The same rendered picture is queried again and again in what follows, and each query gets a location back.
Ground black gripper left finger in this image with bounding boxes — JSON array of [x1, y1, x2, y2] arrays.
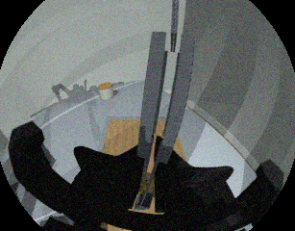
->
[[74, 143, 144, 209]]

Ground light wooden board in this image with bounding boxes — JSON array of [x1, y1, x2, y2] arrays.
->
[[101, 119, 186, 231]]

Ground grey tongs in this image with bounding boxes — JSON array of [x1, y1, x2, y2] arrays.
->
[[133, 0, 196, 211]]

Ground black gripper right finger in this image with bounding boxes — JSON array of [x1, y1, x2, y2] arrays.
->
[[155, 150, 234, 213]]

